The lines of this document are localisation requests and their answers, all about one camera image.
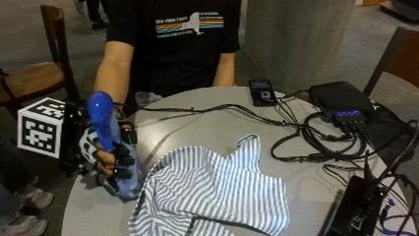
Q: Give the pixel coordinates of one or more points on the white marker cube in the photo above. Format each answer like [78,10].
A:
[39,128]

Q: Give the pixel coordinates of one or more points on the striped white grey cloth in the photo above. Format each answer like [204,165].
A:
[219,190]

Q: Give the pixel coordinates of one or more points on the wooden chair with tan seat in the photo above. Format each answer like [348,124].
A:
[38,75]

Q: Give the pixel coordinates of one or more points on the the person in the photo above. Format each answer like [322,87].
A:
[184,55]

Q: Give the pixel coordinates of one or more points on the black smartphone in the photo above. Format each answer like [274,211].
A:
[262,92]

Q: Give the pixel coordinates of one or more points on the black box device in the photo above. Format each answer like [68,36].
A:
[341,95]

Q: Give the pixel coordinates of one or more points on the grey concrete column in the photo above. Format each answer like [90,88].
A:
[297,39]

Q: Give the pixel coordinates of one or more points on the black hub with purple lights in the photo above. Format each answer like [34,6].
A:
[349,115]

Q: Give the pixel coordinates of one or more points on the black flat electronic device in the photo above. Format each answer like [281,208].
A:
[356,206]

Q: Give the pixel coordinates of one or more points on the black fabric bag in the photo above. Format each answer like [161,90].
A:
[389,131]

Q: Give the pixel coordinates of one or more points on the dark brown wooden chair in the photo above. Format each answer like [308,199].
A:
[399,59]

